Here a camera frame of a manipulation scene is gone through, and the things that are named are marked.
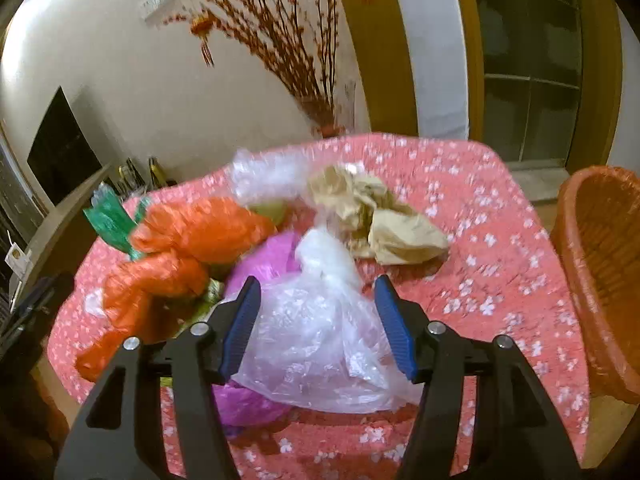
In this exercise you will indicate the magenta plastic bag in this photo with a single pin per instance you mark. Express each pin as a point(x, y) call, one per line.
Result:
point(262, 265)

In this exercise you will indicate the green patterned cloth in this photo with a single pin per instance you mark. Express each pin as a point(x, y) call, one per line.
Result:
point(202, 305)

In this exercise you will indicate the glass sliding door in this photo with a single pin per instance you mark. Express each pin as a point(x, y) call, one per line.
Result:
point(530, 60)

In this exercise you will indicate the wooden side cabinet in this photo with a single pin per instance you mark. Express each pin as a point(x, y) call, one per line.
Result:
point(65, 230)

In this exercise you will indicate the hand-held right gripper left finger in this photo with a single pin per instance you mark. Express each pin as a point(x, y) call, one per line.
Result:
point(240, 330)

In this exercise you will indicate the yellow wooden door frame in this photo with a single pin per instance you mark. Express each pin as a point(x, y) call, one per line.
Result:
point(595, 60)

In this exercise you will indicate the crinkled clear plastic bag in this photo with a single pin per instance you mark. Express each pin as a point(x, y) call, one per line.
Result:
point(270, 175)

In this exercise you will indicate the orange woven plastic basket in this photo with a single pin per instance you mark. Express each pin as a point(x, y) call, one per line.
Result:
point(600, 280)

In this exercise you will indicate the smooth clear plastic bag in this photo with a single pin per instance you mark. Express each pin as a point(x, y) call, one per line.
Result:
point(310, 340)

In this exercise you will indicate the yellow-green plastic scrap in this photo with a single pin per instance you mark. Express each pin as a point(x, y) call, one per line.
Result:
point(270, 211)

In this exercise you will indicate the brown paper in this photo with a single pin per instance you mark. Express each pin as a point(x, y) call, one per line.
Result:
point(395, 240)

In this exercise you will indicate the white tag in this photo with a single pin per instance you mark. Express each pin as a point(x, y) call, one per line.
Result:
point(16, 258)

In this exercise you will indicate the pink floral tablecloth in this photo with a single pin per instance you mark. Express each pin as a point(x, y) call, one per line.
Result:
point(500, 260)

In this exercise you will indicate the red berry branches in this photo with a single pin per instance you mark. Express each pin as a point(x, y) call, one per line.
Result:
point(280, 35)

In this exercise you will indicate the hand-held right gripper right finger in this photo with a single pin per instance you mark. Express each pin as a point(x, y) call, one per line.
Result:
point(395, 325)

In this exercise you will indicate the white wall socket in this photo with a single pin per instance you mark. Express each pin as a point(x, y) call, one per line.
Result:
point(157, 0)

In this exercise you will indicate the orange plastic bag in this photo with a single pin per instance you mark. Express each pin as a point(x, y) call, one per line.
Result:
point(200, 230)

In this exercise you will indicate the yellow wooden archway frame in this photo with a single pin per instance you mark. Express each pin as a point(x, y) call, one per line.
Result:
point(375, 60)

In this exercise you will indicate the clear glass vase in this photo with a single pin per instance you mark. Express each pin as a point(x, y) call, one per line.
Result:
point(325, 115)

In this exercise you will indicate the dark glass bottle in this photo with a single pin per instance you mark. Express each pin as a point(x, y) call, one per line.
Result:
point(131, 175)
point(159, 171)

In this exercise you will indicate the green plastic bag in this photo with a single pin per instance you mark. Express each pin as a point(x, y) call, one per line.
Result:
point(110, 220)

